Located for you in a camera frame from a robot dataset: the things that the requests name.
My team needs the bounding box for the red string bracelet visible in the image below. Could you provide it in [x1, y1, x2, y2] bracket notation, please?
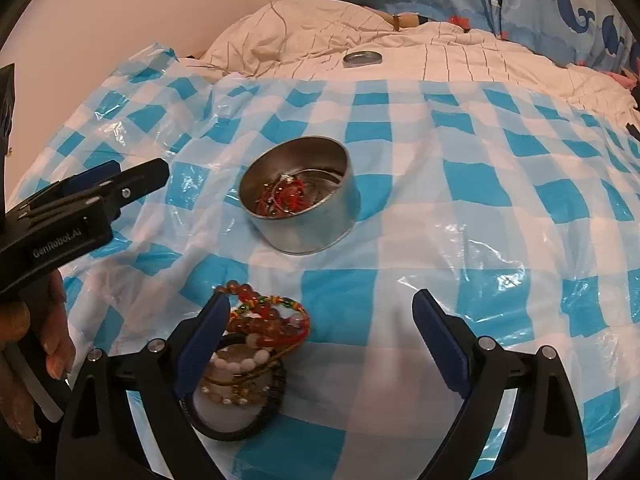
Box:
[252, 173, 307, 217]

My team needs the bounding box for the white bead bracelet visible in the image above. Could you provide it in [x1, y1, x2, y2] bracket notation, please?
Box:
[209, 331, 274, 376]

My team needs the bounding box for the amber bead bracelet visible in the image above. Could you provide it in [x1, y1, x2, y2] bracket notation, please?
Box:
[214, 279, 302, 346]

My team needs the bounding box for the person left hand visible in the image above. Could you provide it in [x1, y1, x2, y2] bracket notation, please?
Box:
[1, 271, 76, 443]

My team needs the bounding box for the round silver metal tin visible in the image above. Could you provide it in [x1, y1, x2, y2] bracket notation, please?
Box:
[238, 136, 360, 255]

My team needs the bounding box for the blue white checkered plastic sheet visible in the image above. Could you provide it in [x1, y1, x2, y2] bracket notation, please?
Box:
[13, 46, 639, 479]

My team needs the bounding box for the beige grid pattern pillow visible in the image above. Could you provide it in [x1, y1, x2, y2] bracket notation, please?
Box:
[198, 0, 395, 79]

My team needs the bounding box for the silver tin lid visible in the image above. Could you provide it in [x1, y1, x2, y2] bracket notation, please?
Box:
[343, 50, 383, 68]

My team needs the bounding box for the white grid pattern duvet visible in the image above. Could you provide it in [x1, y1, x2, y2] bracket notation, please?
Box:
[311, 23, 639, 128]

